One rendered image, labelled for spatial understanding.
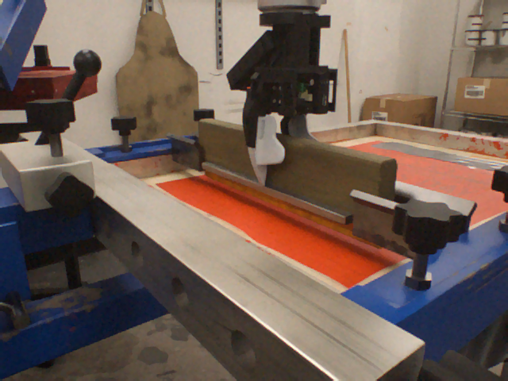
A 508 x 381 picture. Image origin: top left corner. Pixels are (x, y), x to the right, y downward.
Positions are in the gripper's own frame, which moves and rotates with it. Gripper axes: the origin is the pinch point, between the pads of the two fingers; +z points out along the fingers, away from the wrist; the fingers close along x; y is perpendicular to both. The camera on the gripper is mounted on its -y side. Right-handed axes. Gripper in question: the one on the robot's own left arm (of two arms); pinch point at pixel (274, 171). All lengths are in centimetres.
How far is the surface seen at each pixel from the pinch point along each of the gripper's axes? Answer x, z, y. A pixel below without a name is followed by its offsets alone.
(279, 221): -2.7, 5.3, 4.2
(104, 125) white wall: 42, 24, -200
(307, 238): -3.6, 5.3, 10.3
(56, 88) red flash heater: -7, -6, -88
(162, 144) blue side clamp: -2.6, 0.7, -29.1
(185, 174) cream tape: -1.5, 5.4, -22.7
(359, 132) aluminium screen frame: 51, 4, -25
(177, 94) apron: 87, 9, -193
